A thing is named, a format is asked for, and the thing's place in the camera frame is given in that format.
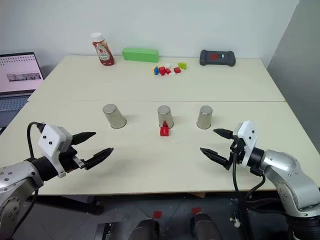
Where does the green rectangular box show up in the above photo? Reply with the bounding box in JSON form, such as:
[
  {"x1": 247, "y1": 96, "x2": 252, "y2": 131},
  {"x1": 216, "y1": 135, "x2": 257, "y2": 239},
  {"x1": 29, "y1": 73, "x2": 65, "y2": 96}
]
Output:
[{"x1": 121, "y1": 47, "x2": 160, "y2": 63}]

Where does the steel cup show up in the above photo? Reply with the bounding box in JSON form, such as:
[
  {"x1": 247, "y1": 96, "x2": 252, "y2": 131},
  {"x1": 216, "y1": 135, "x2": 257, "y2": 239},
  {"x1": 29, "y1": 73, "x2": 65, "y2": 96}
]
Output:
[
  {"x1": 196, "y1": 105, "x2": 214, "y2": 130},
  {"x1": 102, "y1": 104, "x2": 127, "y2": 130},
  {"x1": 157, "y1": 105, "x2": 175, "y2": 128}
]

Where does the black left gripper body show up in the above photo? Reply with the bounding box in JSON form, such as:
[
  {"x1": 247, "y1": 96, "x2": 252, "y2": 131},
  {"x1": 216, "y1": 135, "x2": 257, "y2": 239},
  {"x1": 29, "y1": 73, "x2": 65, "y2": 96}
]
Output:
[{"x1": 58, "y1": 146, "x2": 86, "y2": 174}]

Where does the black handheld controller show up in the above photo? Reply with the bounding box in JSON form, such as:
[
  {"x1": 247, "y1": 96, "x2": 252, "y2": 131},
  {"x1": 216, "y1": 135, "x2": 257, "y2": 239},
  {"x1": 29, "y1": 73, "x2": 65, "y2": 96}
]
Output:
[{"x1": 199, "y1": 49, "x2": 237, "y2": 68}]

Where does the dark rounded shape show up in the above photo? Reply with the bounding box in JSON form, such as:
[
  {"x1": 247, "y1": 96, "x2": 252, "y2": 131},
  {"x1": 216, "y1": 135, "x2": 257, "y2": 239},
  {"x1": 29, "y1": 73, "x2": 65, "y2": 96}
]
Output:
[
  {"x1": 190, "y1": 212, "x2": 224, "y2": 240},
  {"x1": 128, "y1": 218, "x2": 161, "y2": 240}
]

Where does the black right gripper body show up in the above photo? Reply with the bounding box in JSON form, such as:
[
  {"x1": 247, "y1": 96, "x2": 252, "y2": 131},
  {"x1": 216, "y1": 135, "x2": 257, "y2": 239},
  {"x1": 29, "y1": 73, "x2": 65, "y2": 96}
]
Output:
[{"x1": 223, "y1": 136, "x2": 247, "y2": 172}]

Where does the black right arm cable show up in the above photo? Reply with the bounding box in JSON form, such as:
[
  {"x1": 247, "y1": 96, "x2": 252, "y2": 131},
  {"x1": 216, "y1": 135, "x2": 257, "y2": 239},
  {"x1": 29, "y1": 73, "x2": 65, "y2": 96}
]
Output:
[{"x1": 231, "y1": 151, "x2": 267, "y2": 201}]

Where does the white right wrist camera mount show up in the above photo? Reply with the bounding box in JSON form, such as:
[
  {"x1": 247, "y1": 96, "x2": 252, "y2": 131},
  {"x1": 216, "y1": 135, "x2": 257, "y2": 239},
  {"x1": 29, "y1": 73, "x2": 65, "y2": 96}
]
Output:
[{"x1": 233, "y1": 120, "x2": 259, "y2": 168}]

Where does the grey laptop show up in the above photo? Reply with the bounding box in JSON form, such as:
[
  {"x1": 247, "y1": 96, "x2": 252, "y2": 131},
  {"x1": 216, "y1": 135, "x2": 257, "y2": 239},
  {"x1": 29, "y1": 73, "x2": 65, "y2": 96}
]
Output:
[{"x1": 0, "y1": 51, "x2": 45, "y2": 129}]

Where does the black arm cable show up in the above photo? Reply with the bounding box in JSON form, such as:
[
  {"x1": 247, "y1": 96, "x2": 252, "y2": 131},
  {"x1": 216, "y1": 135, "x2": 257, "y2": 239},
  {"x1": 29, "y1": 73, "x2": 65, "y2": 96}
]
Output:
[
  {"x1": 13, "y1": 121, "x2": 48, "y2": 232},
  {"x1": 231, "y1": 151, "x2": 267, "y2": 201}
]

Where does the black table frame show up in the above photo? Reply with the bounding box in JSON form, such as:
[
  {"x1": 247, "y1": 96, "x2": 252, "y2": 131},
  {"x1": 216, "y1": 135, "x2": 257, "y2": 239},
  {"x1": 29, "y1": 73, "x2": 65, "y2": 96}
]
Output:
[{"x1": 31, "y1": 191, "x2": 253, "y2": 217}]

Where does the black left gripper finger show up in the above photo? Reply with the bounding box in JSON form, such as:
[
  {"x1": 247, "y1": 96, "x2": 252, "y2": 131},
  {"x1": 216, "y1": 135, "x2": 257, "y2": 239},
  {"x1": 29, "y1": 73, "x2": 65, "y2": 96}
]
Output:
[
  {"x1": 72, "y1": 131, "x2": 97, "y2": 147},
  {"x1": 83, "y1": 147, "x2": 115, "y2": 172}
]

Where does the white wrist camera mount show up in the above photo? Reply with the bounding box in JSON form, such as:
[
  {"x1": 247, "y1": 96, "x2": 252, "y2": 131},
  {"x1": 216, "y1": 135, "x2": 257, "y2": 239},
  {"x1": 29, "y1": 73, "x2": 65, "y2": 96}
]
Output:
[
  {"x1": 37, "y1": 124, "x2": 74, "y2": 179},
  {"x1": 233, "y1": 120, "x2": 259, "y2": 168}
]

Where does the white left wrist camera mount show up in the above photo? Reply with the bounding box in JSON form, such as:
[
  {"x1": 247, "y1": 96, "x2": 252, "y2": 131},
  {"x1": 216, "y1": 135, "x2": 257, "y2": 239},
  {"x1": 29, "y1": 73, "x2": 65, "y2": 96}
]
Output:
[{"x1": 37, "y1": 124, "x2": 74, "y2": 179}]

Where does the large red toy brick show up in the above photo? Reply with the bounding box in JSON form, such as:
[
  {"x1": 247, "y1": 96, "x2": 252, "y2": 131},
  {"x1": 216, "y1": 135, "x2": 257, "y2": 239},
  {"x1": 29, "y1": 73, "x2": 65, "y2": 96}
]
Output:
[{"x1": 159, "y1": 120, "x2": 172, "y2": 138}]

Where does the red ketchup bottle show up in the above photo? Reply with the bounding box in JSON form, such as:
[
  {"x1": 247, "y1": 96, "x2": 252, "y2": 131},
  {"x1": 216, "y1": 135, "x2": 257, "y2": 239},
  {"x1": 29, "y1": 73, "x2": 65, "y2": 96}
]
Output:
[{"x1": 90, "y1": 32, "x2": 116, "y2": 67}]

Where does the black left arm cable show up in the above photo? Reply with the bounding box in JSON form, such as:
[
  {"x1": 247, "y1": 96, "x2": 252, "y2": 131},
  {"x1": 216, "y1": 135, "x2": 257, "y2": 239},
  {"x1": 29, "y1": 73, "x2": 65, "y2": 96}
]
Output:
[{"x1": 13, "y1": 121, "x2": 48, "y2": 232}]

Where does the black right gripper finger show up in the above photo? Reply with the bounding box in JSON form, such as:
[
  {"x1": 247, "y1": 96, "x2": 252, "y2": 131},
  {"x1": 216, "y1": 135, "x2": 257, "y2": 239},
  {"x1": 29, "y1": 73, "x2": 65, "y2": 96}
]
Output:
[
  {"x1": 212, "y1": 128, "x2": 236, "y2": 140},
  {"x1": 199, "y1": 147, "x2": 230, "y2": 167}
]

